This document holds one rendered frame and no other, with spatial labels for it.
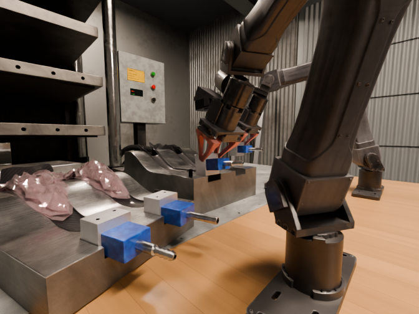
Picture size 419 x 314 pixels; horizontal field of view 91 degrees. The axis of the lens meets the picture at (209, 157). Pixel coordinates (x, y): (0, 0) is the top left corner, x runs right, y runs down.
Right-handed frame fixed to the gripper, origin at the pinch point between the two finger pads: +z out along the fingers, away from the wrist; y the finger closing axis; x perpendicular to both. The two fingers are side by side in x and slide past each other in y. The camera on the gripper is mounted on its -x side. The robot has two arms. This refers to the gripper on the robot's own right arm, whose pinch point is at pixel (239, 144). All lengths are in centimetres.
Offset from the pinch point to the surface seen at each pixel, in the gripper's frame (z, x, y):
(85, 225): -3, 22, 60
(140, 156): 9.7, -11.0, 34.4
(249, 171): -0.4, 16.2, 14.3
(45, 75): 6, -73, 51
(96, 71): 42, -255, -26
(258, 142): 44, -72, -154
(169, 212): -2, 23, 48
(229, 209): 5.4, 22.3, 26.6
